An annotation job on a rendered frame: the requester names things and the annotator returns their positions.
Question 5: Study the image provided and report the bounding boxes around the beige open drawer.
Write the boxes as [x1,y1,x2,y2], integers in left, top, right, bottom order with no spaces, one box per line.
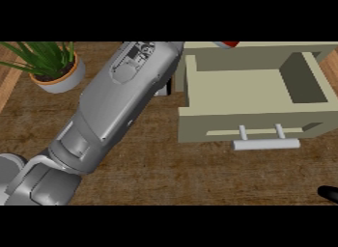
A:
[177,51,338,144]

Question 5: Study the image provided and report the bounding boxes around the grey drawer handle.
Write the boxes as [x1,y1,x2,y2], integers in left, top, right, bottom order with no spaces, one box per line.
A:
[232,123,302,151]

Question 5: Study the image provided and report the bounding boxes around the beige drawer cabinet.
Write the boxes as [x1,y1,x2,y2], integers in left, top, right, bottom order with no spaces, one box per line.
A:
[174,41,338,94]

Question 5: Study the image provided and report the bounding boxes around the red and white can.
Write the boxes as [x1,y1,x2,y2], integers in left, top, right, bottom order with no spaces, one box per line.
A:
[212,41,240,50]

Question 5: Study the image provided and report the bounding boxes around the green potted plant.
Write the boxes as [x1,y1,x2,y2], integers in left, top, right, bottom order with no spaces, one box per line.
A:
[0,41,87,95]

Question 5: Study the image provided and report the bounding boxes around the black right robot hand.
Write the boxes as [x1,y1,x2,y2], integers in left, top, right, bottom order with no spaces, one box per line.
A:
[317,185,338,206]

